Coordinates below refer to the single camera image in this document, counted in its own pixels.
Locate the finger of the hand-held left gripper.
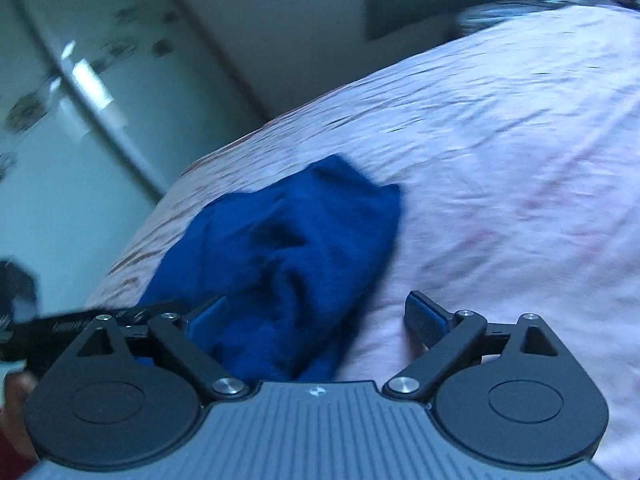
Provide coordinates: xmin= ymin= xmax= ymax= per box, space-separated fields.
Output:
xmin=30 ymin=300 xmax=187 ymax=356

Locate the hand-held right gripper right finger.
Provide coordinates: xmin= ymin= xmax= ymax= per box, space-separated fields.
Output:
xmin=383 ymin=290 xmax=562 ymax=402

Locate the bed with pink sheet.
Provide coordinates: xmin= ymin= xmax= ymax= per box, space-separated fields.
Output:
xmin=84 ymin=2 xmax=640 ymax=480

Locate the person's left forearm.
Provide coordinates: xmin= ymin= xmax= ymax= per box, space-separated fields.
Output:
xmin=0 ymin=372 xmax=42 ymax=466

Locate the blue garment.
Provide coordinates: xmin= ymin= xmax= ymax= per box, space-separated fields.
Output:
xmin=137 ymin=154 xmax=404 ymax=384

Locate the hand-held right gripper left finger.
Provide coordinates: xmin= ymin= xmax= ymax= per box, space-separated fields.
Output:
xmin=76 ymin=296 xmax=249 ymax=402

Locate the white wardrobe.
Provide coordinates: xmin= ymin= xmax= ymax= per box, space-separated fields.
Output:
xmin=0 ymin=0 xmax=267 ymax=311

